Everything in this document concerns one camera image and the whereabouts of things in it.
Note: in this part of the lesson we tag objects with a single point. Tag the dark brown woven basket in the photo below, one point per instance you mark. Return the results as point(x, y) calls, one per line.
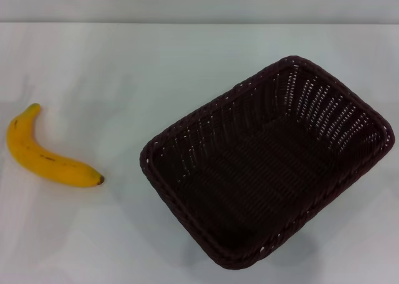
point(265, 172)

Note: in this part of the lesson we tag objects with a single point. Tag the yellow banana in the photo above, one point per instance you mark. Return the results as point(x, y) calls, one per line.
point(37, 162)

